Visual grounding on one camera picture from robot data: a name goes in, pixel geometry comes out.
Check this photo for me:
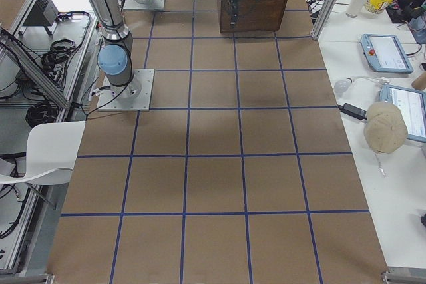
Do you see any beige baseball cap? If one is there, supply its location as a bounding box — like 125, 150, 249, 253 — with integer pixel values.
364, 102, 408, 154

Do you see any black cable bundle on floor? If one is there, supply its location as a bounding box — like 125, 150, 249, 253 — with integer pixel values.
26, 11, 97, 122

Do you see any near blue teach pendant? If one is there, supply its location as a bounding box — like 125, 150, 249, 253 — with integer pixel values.
379, 84, 425, 143

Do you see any dark brown wooden drawer box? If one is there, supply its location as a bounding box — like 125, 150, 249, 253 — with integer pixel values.
218, 0, 287, 33

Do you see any far blue teach pendant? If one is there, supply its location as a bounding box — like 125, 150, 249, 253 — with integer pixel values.
360, 34, 413, 74

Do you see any white light bulb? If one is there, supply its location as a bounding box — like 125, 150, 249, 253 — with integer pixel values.
333, 78, 354, 96

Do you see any grey control box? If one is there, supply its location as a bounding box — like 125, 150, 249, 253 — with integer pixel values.
23, 0, 59, 35

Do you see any black power adapter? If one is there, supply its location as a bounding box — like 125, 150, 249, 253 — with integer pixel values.
338, 103, 367, 120

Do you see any white plastic chair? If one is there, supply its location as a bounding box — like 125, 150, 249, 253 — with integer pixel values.
1, 121, 86, 185

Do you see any blue teach pendant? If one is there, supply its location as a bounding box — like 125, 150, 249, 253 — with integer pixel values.
360, 34, 413, 74
379, 84, 425, 143

